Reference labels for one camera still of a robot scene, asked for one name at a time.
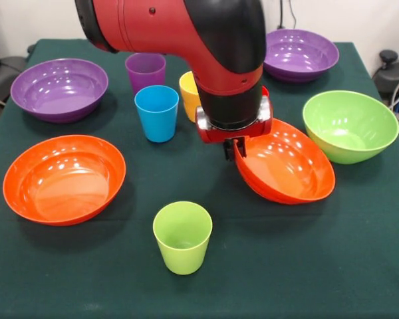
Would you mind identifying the blue plastic cup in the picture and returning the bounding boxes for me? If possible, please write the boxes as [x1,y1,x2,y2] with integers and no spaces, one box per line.
[134,84,180,144]

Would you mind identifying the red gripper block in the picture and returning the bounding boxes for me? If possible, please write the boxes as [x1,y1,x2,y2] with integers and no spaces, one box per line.
[195,96,273,162]

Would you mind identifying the yellow plastic cup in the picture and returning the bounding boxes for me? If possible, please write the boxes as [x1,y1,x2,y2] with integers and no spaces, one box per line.
[178,70,202,124]

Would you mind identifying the purple plastic cup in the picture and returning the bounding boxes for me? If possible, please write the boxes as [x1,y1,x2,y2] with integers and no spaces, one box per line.
[124,52,167,96]

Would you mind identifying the orange plastic bowl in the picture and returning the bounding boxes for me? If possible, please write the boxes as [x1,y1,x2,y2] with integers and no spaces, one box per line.
[234,118,336,205]
[2,134,127,227]

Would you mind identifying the purple plastic bowl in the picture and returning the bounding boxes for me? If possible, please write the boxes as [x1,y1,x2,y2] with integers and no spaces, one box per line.
[9,58,110,124]
[263,29,340,84]

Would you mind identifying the black wall cable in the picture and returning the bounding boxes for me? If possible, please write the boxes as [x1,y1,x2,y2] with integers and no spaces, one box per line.
[278,0,297,30]

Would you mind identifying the green plastic cup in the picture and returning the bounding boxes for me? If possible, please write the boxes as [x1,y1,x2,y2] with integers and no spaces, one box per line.
[152,201,213,276]

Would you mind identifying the dark green tablecloth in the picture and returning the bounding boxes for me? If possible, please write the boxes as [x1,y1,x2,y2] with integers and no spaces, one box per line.
[0,39,399,319]

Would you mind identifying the green plastic bowl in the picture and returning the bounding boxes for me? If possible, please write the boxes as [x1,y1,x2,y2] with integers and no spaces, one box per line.
[302,90,399,165]

